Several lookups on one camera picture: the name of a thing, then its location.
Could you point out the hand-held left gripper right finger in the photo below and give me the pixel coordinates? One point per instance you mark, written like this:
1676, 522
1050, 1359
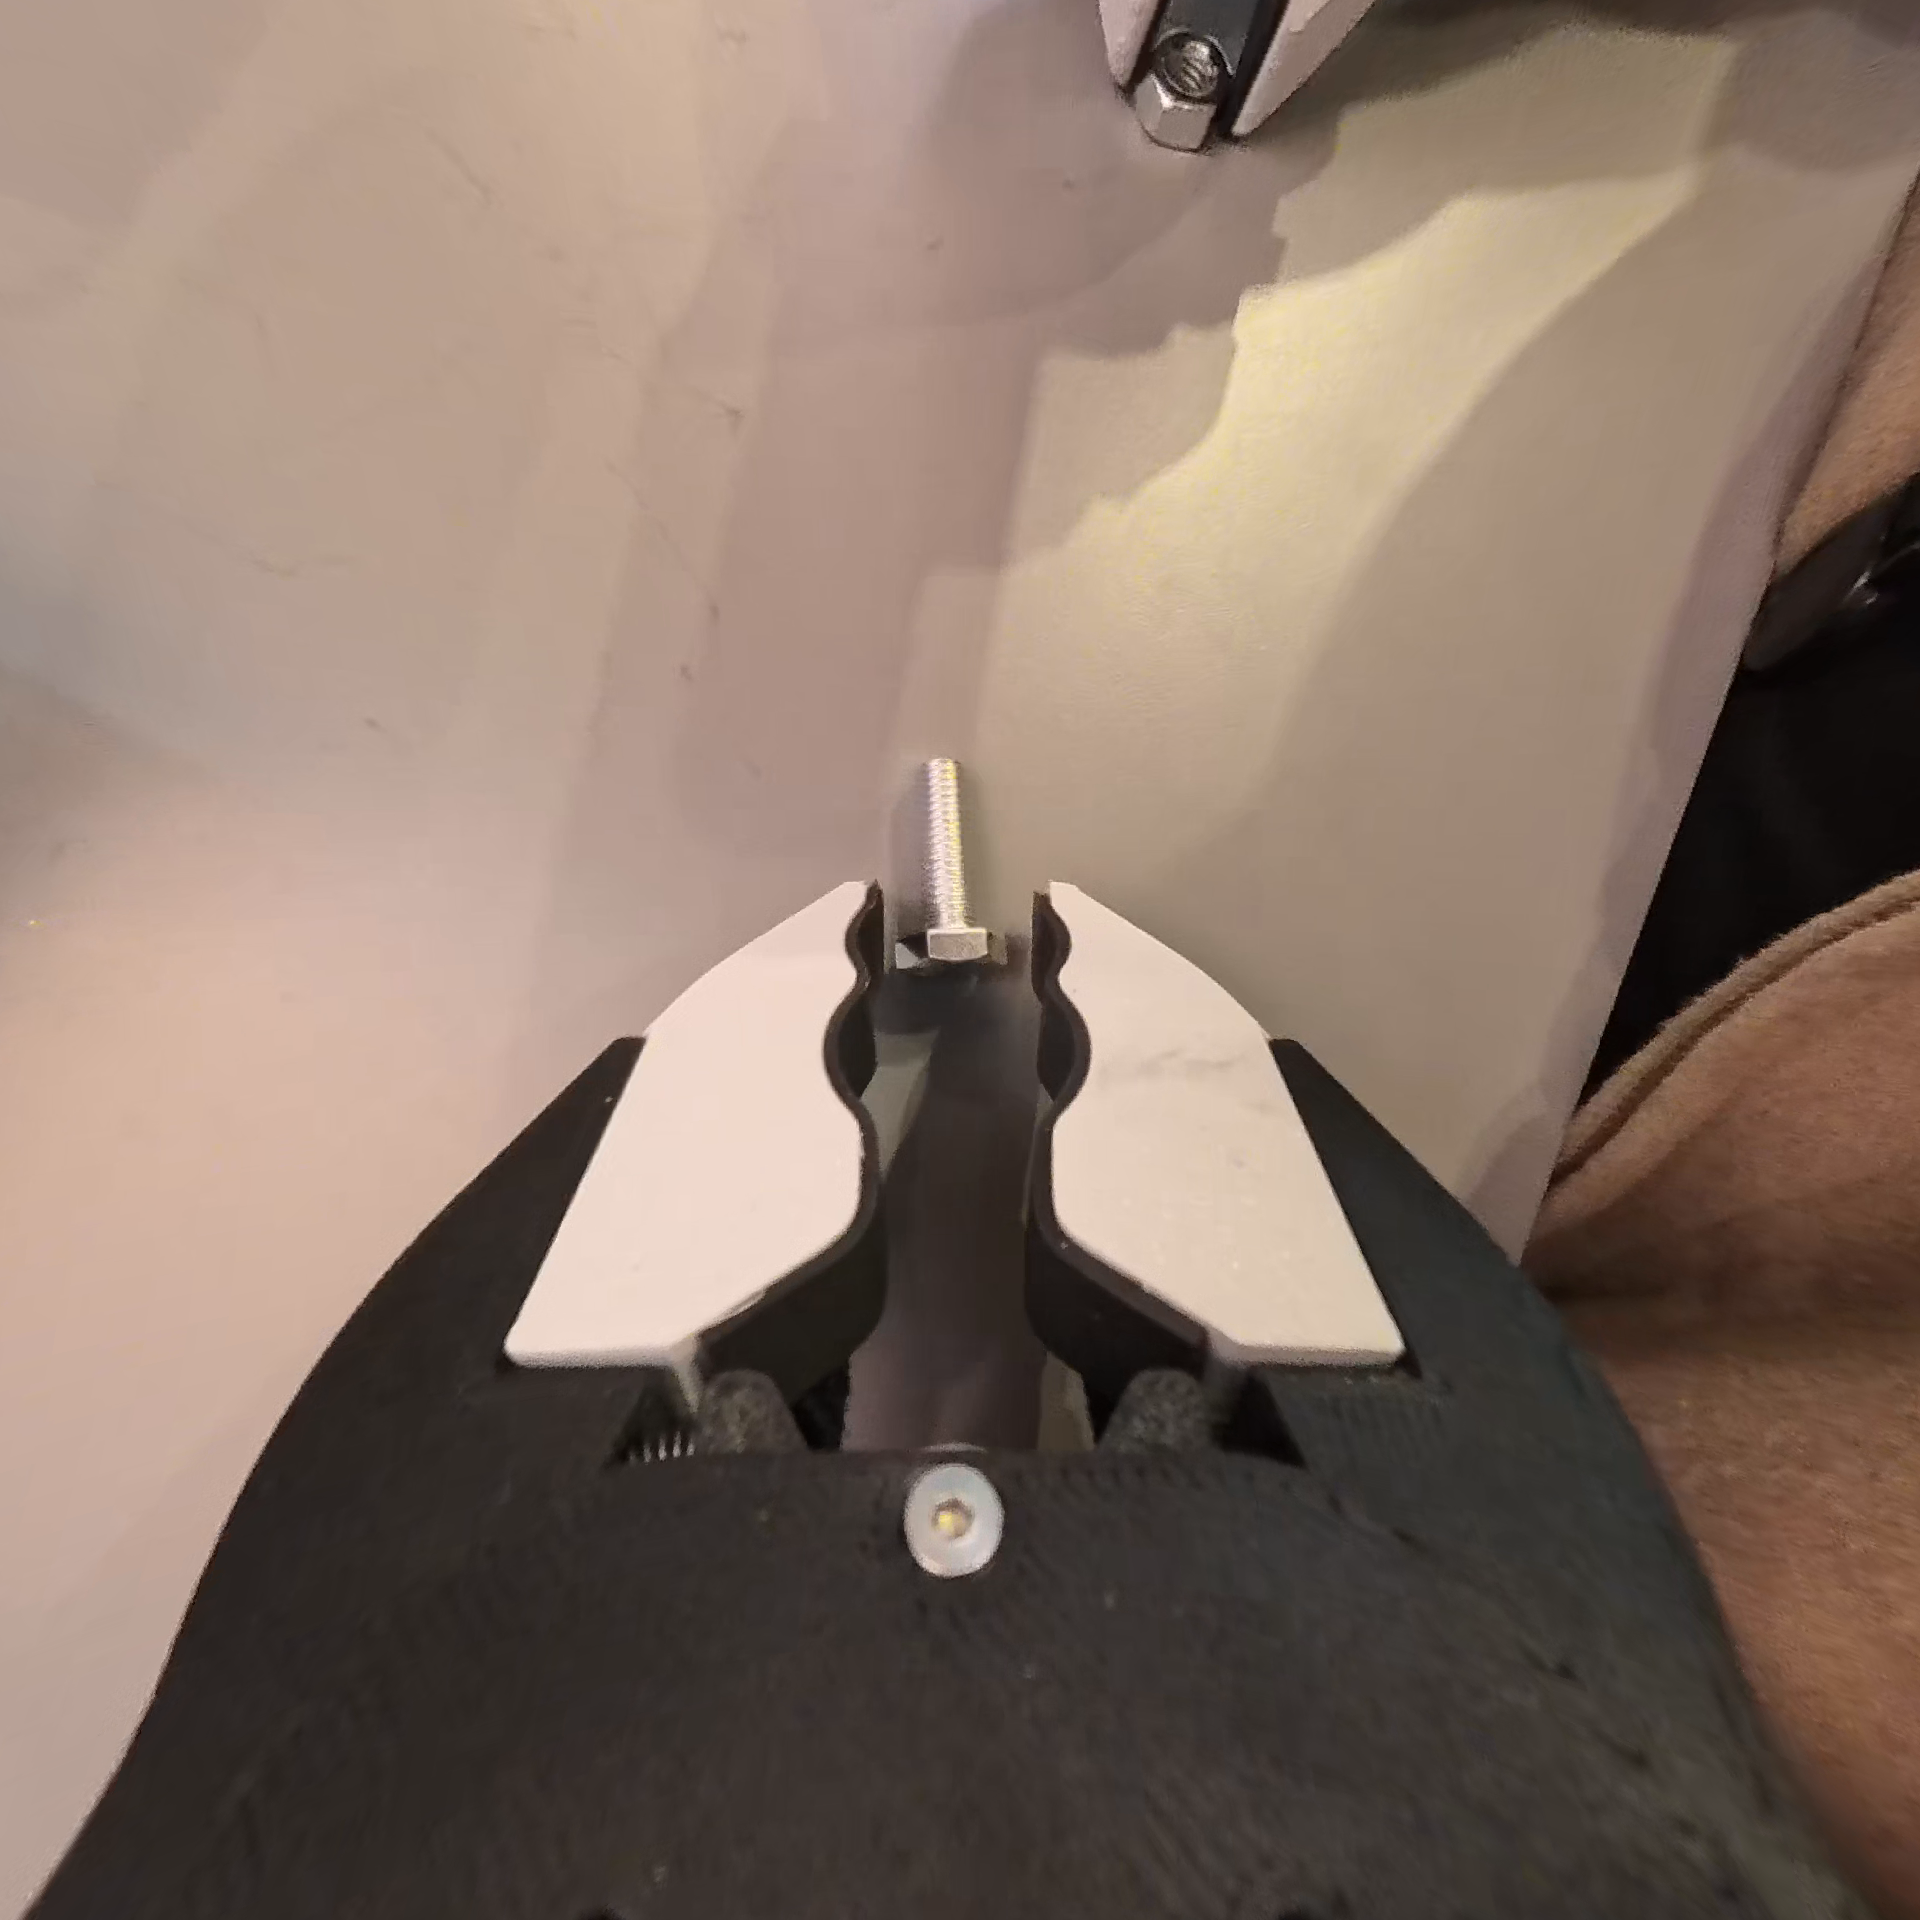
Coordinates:
1201, 1184

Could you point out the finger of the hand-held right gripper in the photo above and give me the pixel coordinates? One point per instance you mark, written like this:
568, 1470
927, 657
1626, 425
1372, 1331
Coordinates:
1320, 23
1125, 31

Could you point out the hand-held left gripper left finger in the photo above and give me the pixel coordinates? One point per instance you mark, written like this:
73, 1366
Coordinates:
705, 1184

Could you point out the silver hex nut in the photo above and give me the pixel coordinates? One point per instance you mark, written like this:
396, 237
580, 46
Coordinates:
1175, 129

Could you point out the silver hex bolt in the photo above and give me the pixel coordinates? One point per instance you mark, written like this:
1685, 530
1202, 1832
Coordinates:
943, 856

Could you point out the grey desk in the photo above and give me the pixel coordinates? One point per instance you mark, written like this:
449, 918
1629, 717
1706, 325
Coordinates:
450, 600

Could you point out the beige coat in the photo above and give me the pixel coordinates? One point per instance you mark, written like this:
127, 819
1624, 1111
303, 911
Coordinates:
1769, 1201

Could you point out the black inner garment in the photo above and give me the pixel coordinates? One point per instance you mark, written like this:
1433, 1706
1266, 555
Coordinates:
1799, 779

